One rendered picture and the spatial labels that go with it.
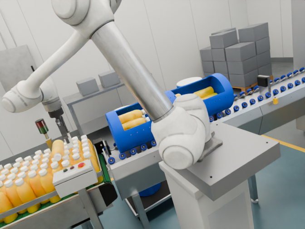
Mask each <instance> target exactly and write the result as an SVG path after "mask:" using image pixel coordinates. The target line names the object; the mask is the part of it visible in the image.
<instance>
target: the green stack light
mask: <svg viewBox="0 0 305 229"><path fill-rule="evenodd" d="M38 130H39V132H40V134H44V133H46V132H48V131H49V129H48V127H47V125H45V126H43V127H41V128H38Z"/></svg>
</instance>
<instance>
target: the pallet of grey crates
mask: <svg viewBox="0 0 305 229"><path fill-rule="evenodd" d="M238 34H239V40H238V39H237V31H236V28H229V29H224V30H220V31H217V32H214V33H211V36H210V37H209V39H210V44H211V46H209V47H206V48H204V49H201V50H200V55H201V60H202V67H203V72H204V77H205V78H206V77H207V76H209V75H212V74H215V73H219V74H222V75H224V76H225V77H226V78H227V79H228V81H229V82H230V84H231V86H232V88H239V89H241V91H244V92H245V95H247V94H248V93H247V92H246V91H247V90H248V89H249V88H251V87H255V86H257V85H258V84H257V77H258V76H259V75H265V76H269V77H270V80H272V81H273V75H272V66H271V54H270V37H269V28H268V22H265V23H260V24H254V25H249V26H247V27H244V28H241V29H238ZM253 91H255V90H254V88H252V92H253Z"/></svg>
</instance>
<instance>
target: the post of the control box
mask: <svg viewBox="0 0 305 229"><path fill-rule="evenodd" d="M77 192H78V194H79V196H80V198H81V200H82V203H83V205H84V207H85V209H86V211H87V213H88V215H89V217H90V220H91V222H92V224H93V226H94V228H95V229H104V228H103V225H102V223H101V221H100V219H99V216H98V214H97V212H96V210H95V208H94V205H93V203H92V201H91V199H90V196H89V194H88V192H87V190H86V188H84V189H81V190H79V191H77Z"/></svg>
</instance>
